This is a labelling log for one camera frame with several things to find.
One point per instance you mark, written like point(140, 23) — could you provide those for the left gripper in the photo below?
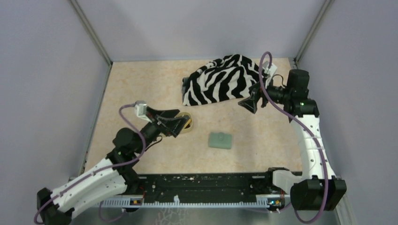
point(173, 126)

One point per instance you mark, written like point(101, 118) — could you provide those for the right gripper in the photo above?
point(251, 103)

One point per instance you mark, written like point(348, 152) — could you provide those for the light blue card holder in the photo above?
point(220, 140)

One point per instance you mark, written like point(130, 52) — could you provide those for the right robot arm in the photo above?
point(307, 139)

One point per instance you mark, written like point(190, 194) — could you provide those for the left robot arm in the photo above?
point(130, 145)

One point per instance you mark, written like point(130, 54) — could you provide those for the beige oval card tray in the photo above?
point(188, 125)

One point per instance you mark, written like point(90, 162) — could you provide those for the zebra striped cloth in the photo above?
point(219, 80)

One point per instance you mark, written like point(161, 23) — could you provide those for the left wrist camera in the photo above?
point(140, 110)

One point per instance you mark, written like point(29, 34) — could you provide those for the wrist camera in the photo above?
point(140, 110)
point(269, 68)

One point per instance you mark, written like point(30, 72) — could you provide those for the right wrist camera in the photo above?
point(269, 68)

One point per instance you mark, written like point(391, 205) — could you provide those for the aluminium frame rail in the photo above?
point(90, 182)

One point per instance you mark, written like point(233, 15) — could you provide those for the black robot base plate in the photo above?
point(205, 187)

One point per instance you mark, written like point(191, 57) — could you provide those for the white slotted cable duct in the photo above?
point(129, 202)

